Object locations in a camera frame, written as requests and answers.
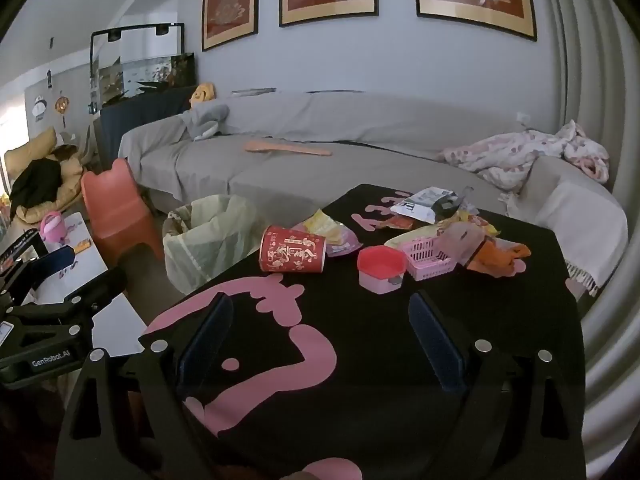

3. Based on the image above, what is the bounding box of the white small table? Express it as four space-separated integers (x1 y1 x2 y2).
30 212 151 356

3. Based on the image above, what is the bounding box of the pale yellow wrapper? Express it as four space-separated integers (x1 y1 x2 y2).
384 224 451 250

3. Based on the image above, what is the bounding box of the grey plush toy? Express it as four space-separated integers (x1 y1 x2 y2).
182 102 231 141

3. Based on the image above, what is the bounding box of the red paper cup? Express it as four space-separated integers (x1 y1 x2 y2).
259 225 328 274

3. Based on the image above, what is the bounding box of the orange wrapper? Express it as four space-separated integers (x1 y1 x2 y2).
467 237 532 277

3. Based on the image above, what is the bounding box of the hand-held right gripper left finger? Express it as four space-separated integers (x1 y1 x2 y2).
54 291 236 480

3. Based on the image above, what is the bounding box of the pink toy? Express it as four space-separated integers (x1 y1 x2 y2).
40 211 66 243

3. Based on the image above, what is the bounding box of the pink plastic basket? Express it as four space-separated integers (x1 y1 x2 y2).
402 237 463 282

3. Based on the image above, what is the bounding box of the white snack packet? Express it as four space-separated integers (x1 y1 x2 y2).
390 199 438 224

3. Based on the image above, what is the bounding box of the wooden back scratcher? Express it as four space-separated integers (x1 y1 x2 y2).
244 141 333 157

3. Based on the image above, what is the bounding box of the orange child chair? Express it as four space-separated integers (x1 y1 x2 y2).
81 158 166 263

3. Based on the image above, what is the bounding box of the black pink printed tablecloth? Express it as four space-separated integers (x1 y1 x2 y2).
137 183 587 480

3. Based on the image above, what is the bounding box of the wicker bin with bag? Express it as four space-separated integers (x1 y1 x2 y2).
162 194 271 295

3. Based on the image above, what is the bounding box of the black silver packet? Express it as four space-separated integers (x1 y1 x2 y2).
412 186 475 216

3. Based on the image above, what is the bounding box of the grey covered sofa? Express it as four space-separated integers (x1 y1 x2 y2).
117 90 628 293

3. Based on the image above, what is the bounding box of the pink box with red lid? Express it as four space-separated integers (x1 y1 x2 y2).
357 246 408 295

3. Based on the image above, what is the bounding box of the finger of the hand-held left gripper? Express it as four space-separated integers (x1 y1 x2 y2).
10 266 127 346
15 246 77 306

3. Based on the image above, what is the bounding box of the dark tank cabinet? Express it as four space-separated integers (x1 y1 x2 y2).
100 87 193 161

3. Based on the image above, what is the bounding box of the yellow floor cushion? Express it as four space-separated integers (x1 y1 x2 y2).
4 127 86 223

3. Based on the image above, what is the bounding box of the black clothing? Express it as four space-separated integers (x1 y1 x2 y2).
10 157 63 208

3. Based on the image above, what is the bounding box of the yellow plush toy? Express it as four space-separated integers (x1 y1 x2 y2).
191 84 218 108

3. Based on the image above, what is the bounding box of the orange lantern wall ornament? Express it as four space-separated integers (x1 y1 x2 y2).
54 91 71 128

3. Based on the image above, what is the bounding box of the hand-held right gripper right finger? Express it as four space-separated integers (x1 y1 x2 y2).
407 290 587 480

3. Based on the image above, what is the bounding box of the pale ribbed curtain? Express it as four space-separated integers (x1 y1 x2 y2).
542 0 640 480

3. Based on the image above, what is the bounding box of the floral pink white blanket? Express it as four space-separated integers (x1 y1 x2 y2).
439 121 611 193

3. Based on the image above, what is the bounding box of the glass fish tank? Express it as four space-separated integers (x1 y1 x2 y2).
90 22 197 111

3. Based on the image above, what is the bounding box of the white fringed throw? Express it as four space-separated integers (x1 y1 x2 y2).
500 180 628 297

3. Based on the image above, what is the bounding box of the yellow snack wrapper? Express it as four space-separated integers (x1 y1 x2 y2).
292 208 363 258

